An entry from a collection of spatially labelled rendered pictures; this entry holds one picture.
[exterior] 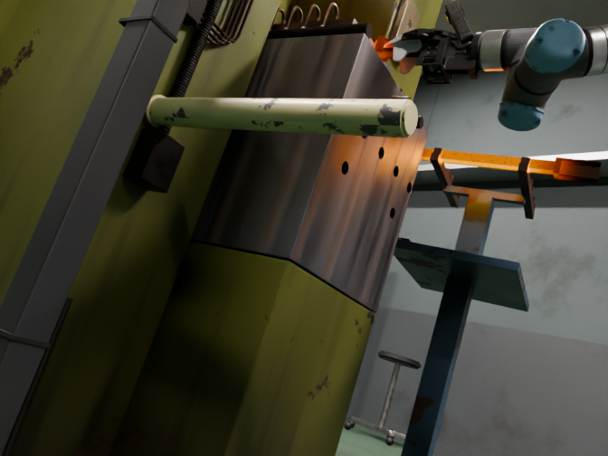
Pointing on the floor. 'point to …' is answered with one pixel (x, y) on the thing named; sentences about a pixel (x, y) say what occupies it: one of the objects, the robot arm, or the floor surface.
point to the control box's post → (80, 198)
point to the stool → (386, 396)
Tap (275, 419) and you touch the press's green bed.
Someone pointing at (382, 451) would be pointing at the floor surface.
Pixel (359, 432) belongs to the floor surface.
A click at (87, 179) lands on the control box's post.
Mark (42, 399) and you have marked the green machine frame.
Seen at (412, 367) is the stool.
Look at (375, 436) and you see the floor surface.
